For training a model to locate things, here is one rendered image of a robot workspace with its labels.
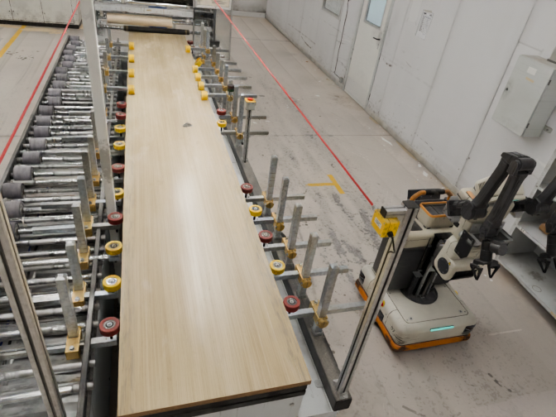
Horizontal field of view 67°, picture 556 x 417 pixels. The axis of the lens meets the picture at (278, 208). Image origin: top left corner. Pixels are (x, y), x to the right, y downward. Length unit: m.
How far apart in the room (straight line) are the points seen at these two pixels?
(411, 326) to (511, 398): 0.79
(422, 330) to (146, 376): 1.89
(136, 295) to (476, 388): 2.27
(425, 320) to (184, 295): 1.72
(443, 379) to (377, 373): 0.44
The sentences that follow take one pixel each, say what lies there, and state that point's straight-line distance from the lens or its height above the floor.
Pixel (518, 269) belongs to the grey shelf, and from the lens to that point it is 4.22.
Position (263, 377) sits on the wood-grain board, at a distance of 1.75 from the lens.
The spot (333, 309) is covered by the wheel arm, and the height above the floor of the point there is 0.83.
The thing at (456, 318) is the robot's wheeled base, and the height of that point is 0.28.
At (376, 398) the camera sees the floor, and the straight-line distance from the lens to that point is 2.92.
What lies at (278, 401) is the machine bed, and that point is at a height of 0.78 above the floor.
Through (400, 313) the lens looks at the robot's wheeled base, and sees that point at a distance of 3.03.
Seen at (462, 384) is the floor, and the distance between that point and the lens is 3.24.
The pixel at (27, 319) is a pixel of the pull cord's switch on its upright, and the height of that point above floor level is 1.41.
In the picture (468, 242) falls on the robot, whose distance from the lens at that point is 2.58.
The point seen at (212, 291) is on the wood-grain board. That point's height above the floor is 0.90.
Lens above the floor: 2.36
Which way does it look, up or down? 35 degrees down
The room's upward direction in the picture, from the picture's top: 9 degrees clockwise
